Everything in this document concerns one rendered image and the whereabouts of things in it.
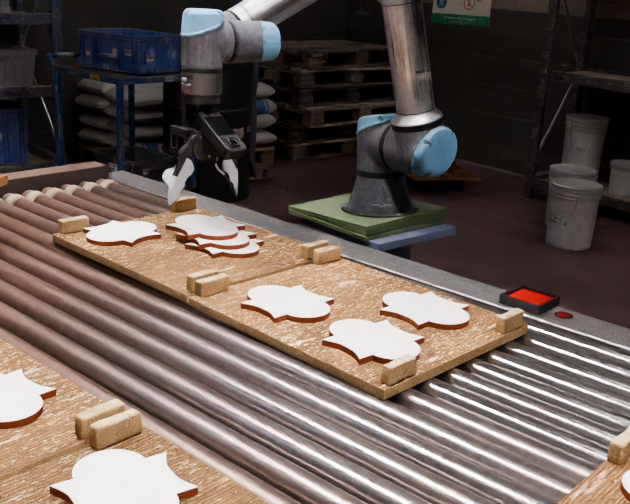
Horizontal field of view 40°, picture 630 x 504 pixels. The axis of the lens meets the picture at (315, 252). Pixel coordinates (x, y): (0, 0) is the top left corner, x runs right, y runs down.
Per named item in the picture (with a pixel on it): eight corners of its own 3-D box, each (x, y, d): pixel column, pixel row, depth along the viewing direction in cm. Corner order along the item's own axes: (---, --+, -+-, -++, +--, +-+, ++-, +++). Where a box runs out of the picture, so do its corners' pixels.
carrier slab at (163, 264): (195, 213, 189) (195, 206, 188) (332, 261, 162) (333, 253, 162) (52, 241, 164) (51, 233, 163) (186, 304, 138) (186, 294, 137)
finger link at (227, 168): (231, 180, 173) (210, 146, 167) (249, 186, 168) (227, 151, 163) (221, 190, 172) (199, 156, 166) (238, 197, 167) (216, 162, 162)
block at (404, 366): (407, 369, 116) (409, 351, 115) (418, 374, 114) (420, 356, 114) (378, 382, 112) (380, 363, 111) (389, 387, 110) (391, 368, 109)
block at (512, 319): (514, 322, 134) (516, 305, 133) (524, 326, 133) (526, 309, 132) (493, 331, 130) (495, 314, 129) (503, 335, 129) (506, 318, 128)
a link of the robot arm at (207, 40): (236, 11, 153) (193, 10, 148) (234, 73, 157) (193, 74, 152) (214, 8, 159) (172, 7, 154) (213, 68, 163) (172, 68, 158)
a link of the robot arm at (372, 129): (383, 161, 214) (384, 107, 210) (420, 170, 203) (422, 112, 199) (345, 167, 207) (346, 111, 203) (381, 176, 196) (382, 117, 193)
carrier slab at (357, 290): (337, 264, 161) (337, 256, 160) (527, 333, 134) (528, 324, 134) (187, 306, 137) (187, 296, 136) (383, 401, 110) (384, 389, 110)
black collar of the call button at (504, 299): (520, 293, 153) (521, 284, 152) (559, 305, 148) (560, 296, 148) (498, 303, 148) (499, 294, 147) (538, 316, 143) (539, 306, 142)
